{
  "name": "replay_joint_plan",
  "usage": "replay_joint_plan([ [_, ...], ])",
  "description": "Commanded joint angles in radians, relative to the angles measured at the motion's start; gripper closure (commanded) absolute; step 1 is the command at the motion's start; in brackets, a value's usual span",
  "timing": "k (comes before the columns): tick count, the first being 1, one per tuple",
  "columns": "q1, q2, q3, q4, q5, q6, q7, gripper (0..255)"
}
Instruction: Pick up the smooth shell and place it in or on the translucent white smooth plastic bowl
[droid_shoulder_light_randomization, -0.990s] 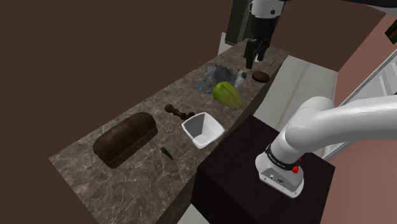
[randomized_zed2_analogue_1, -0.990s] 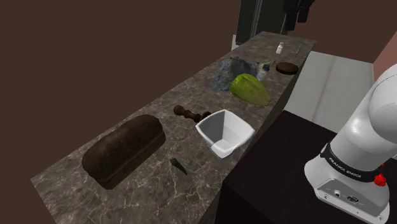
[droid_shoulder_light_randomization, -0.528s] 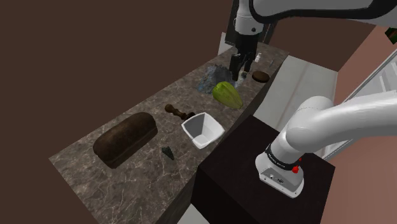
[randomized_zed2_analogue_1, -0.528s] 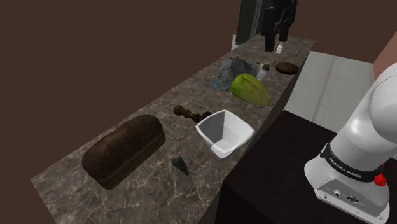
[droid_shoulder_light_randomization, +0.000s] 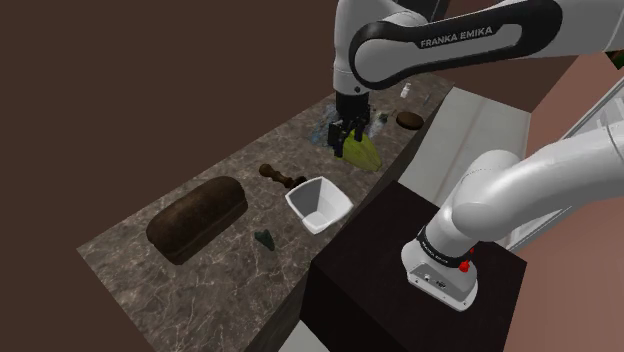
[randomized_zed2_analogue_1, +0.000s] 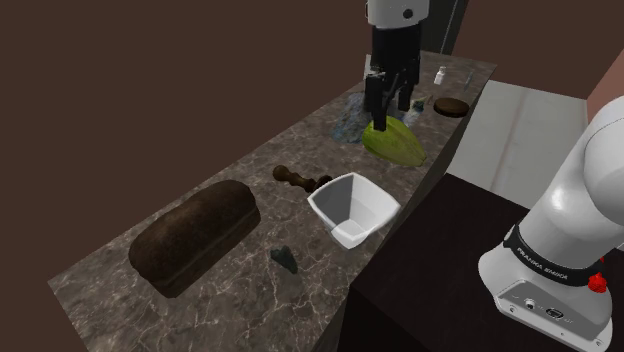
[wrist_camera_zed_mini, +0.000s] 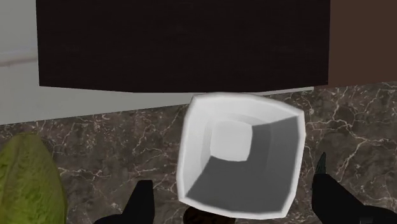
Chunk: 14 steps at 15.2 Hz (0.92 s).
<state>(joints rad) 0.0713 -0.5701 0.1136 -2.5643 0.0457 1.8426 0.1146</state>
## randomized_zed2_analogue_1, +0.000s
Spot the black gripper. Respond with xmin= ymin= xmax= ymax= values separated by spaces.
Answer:
xmin=365 ymin=22 xmax=422 ymax=133

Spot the green oval fruit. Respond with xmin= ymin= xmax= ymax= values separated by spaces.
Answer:
xmin=361 ymin=115 xmax=428 ymax=168

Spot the dark brown round disc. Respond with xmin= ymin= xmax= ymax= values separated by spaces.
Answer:
xmin=433 ymin=97 xmax=471 ymax=119

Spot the dark door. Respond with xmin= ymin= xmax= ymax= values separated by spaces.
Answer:
xmin=420 ymin=0 xmax=470 ymax=56

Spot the white square bowl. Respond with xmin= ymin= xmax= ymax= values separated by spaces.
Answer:
xmin=306 ymin=171 xmax=402 ymax=250

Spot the dark wooden pepper mill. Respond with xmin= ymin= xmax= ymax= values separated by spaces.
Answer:
xmin=271 ymin=164 xmax=334 ymax=193

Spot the dark robot stand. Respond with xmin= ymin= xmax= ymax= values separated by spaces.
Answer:
xmin=336 ymin=172 xmax=624 ymax=352

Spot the small dark green object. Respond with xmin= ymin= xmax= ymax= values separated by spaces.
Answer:
xmin=270 ymin=245 xmax=299 ymax=275

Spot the brown bread loaf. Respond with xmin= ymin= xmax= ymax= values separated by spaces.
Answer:
xmin=127 ymin=179 xmax=262 ymax=299

